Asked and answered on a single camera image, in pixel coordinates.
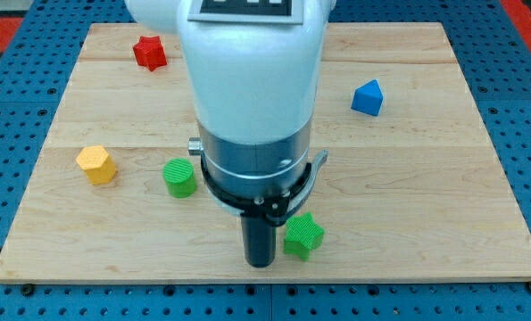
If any green cylinder block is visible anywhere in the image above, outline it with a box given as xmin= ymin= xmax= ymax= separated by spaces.
xmin=162 ymin=158 xmax=197 ymax=198

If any yellow hexagon block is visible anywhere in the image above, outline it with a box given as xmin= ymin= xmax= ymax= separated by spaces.
xmin=76 ymin=145 xmax=117 ymax=185

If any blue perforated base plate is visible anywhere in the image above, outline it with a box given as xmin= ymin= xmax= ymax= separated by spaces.
xmin=0 ymin=0 xmax=531 ymax=320

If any red star block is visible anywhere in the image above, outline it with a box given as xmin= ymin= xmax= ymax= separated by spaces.
xmin=133 ymin=36 xmax=167 ymax=71

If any wooden board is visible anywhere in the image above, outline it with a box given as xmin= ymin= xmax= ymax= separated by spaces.
xmin=0 ymin=23 xmax=531 ymax=285

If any green star block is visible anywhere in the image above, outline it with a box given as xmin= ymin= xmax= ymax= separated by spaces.
xmin=283 ymin=212 xmax=325 ymax=261

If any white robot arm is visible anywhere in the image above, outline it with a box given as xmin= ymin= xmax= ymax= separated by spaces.
xmin=126 ymin=0 xmax=334 ymax=268

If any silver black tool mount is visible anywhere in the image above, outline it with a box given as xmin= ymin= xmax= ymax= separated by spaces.
xmin=188 ymin=124 xmax=328 ymax=226

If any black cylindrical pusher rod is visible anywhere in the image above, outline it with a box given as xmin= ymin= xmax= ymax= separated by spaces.
xmin=241 ymin=216 xmax=276 ymax=268

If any blue triangular block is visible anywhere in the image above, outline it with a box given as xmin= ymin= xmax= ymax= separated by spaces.
xmin=351 ymin=79 xmax=384 ymax=117

